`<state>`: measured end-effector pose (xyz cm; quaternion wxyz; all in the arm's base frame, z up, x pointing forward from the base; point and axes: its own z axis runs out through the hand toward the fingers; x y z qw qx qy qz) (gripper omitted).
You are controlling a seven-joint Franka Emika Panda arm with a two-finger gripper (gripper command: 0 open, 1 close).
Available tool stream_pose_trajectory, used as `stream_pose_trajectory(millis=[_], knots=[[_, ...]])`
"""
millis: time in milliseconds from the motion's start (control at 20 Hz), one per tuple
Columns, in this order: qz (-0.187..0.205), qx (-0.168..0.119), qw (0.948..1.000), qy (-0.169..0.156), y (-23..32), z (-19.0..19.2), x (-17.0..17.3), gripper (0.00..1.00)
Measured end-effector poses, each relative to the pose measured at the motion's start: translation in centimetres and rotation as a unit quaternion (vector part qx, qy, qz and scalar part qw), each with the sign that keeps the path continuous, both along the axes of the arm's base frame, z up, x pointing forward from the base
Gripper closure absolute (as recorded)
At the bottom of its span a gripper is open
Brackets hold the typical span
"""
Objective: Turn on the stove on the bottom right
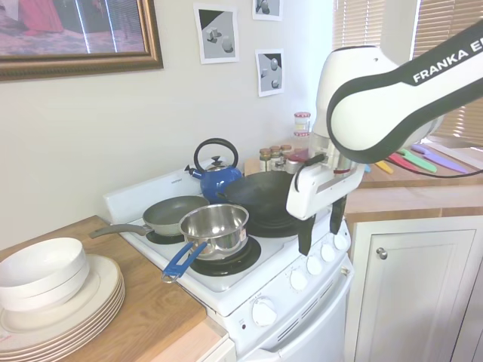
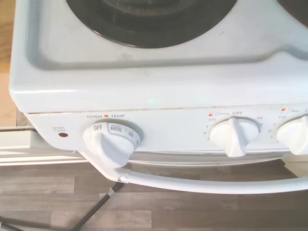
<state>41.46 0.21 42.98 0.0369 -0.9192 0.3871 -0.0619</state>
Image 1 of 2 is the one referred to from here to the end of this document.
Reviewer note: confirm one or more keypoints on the purple knife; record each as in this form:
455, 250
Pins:
439, 158

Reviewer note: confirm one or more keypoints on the silver cabinet knob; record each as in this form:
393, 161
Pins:
382, 253

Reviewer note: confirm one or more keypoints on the wide wooden window blind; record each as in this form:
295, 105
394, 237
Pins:
445, 22

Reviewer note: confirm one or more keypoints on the gold framed painting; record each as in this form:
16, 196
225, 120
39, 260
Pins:
75, 30

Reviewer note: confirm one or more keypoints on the wooden cutting board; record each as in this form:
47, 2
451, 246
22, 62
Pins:
415, 179

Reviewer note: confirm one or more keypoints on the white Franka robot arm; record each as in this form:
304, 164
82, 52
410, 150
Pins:
358, 94

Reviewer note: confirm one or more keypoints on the white ceramic bowl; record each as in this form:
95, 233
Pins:
37, 264
60, 294

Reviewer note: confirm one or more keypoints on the black coil burner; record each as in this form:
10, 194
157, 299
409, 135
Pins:
241, 262
158, 238
271, 229

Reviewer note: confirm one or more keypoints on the cream dinner plate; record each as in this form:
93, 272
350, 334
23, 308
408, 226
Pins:
37, 339
37, 335
103, 279
37, 351
37, 347
37, 343

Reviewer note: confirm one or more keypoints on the red knife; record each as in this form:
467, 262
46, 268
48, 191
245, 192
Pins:
396, 158

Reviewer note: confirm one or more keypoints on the yellow knife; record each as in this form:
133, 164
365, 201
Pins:
383, 166

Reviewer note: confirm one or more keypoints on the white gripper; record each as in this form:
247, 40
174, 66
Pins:
317, 192

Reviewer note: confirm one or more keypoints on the large grey shapes print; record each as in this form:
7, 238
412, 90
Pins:
217, 37

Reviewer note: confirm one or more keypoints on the narrow wooden window blind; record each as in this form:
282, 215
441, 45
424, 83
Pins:
356, 22

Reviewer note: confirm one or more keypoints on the medium grey shapes print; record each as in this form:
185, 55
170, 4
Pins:
269, 73

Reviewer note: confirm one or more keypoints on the green knife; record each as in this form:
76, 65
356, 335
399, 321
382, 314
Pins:
419, 161

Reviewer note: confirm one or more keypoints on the large white oven knob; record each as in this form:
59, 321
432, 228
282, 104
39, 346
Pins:
264, 312

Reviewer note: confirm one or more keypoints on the white cabinet door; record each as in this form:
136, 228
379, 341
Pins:
415, 294

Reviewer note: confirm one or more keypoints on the white electric stove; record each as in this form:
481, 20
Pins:
234, 279

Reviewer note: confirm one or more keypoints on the grey frying pan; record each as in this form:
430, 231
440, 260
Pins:
170, 215

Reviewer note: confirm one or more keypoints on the red lid glass jar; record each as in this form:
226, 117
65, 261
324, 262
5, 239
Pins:
302, 121
301, 139

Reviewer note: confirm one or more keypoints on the small grey shapes print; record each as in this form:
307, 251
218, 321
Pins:
268, 9

